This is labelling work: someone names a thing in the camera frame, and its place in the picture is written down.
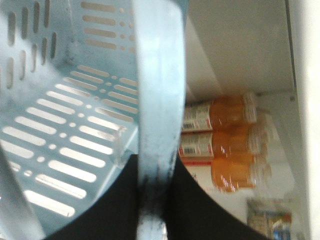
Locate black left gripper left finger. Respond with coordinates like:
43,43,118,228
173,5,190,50
47,154,139,240

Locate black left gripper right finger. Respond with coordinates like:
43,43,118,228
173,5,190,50
163,157,267,240

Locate light blue plastic basket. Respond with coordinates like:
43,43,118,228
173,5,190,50
0,0,188,240

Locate orange C100 drink bottle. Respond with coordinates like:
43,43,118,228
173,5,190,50
178,125,262,158
182,92,258,133
182,159,272,193

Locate white metal shelf unit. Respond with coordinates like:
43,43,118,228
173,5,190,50
186,0,320,240

